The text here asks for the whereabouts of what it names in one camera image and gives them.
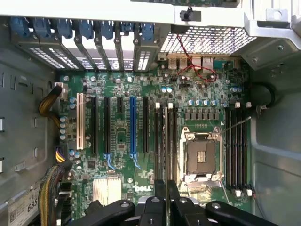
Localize black RAM slot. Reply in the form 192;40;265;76
242;102;253;196
230;107;237;189
224;107;231;189
154;102;161;182
168;102;174;181
173;103;179;181
235;102;243;197
160;103;166;181

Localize silver finned heatsink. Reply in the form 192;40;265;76
92;178;122;208

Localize silver CPU socket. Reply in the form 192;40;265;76
180;127;224;189

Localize long black expansion slot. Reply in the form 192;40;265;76
142;96;150;154
91;96;98;154
104;96;111;154

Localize blue expansion slot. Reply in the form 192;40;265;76
129;96;137;155

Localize green Dell motherboard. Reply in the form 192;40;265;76
58;56;254;226

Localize thin metal locking lever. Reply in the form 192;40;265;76
221;116;252;135

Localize grey metal PC case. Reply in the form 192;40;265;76
0;0;301;226

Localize white expansion slot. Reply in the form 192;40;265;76
76;92;85;150

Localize power supply white label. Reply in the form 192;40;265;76
8;186;40;226

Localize silver rear port block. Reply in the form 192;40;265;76
167;56;215;71

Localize vented metal slot cover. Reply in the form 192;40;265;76
16;41;61;69
133;39;160;72
39;42;80;70

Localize blue card retention clip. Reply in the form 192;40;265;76
79;20;94;40
57;18;73;40
140;23;155;43
100;20;115;41
120;22;135;33
33;17;52;39
10;17;31;39

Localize black plastic clip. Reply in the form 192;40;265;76
179;6;194;21

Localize thin red black wire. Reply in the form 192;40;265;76
250;185;268;218

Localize sleeved yellow wire bundle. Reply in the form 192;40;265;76
38;160;73;226

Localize black power connector yellow wires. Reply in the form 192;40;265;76
55;145;67;163

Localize thick black cable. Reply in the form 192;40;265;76
249;81;277;113

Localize yellow and black wire bundle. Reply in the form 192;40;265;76
38;85;69;129

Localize red and black wire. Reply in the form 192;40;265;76
175;33;217;83

